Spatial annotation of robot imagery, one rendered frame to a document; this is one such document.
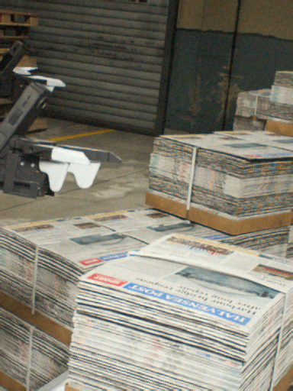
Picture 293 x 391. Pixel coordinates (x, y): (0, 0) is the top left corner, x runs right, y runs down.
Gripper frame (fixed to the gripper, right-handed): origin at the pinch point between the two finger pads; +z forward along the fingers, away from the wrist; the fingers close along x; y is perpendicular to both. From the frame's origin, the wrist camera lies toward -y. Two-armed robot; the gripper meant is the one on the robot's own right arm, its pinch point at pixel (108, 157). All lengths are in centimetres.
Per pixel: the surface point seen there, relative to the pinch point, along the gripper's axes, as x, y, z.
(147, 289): -8.7, 19.3, 6.4
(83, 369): -10.2, 34.4, -2.4
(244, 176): -123, 6, 4
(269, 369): -22.1, 31.4, 25.7
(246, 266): -30.2, 16.6, 18.3
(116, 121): -837, -1, -252
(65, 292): -79, 40, -31
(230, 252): -36.3, 15.5, 14.3
